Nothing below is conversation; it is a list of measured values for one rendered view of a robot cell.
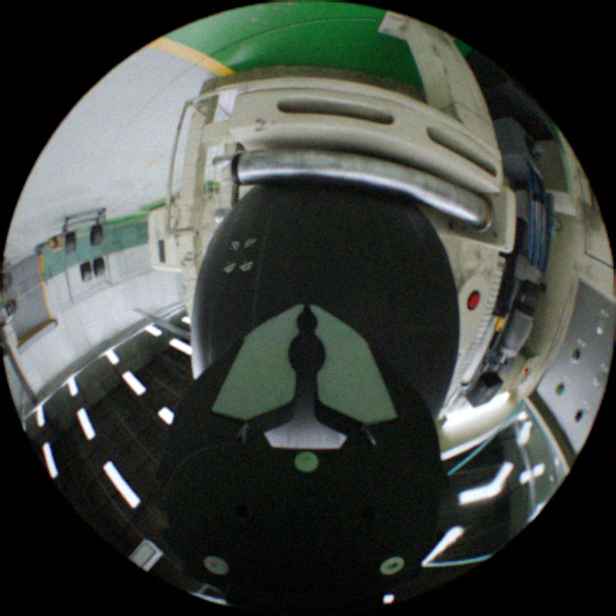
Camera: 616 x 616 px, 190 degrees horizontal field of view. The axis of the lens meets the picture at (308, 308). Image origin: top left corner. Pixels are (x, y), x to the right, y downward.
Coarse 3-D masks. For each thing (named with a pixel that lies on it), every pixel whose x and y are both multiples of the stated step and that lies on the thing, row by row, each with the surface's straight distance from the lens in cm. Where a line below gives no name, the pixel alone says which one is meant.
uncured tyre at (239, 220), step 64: (256, 192) 24; (320, 192) 22; (320, 256) 15; (384, 256) 17; (192, 320) 20; (256, 320) 14; (384, 320) 15; (448, 320) 19; (448, 384) 21; (320, 448) 19
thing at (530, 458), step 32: (512, 416) 75; (480, 448) 85; (512, 448) 78; (544, 448) 73; (480, 480) 89; (512, 480) 81; (544, 480) 76; (448, 512) 108; (480, 512) 94; (512, 512) 86; (448, 544) 116; (480, 544) 101
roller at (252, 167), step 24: (240, 168) 23; (264, 168) 22; (288, 168) 22; (312, 168) 22; (336, 168) 22; (360, 168) 23; (384, 168) 24; (408, 168) 26; (384, 192) 24; (408, 192) 25; (432, 192) 26; (456, 192) 29; (456, 216) 31; (480, 216) 32
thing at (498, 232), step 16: (480, 192) 36; (496, 192) 33; (512, 192) 34; (432, 208) 46; (496, 208) 33; (512, 208) 33; (432, 224) 46; (448, 224) 41; (464, 224) 38; (496, 224) 33; (512, 224) 33; (464, 240) 39; (480, 240) 34; (496, 240) 32; (512, 240) 33
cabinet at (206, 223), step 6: (204, 192) 488; (210, 192) 502; (174, 198) 541; (204, 198) 487; (210, 198) 500; (174, 204) 537; (204, 204) 484; (210, 204) 499; (174, 210) 534; (210, 210) 498; (174, 216) 532; (204, 216) 484; (210, 216) 498; (204, 222) 484; (210, 222) 497; (204, 228) 483; (210, 228) 497; (210, 234) 497; (174, 240) 534
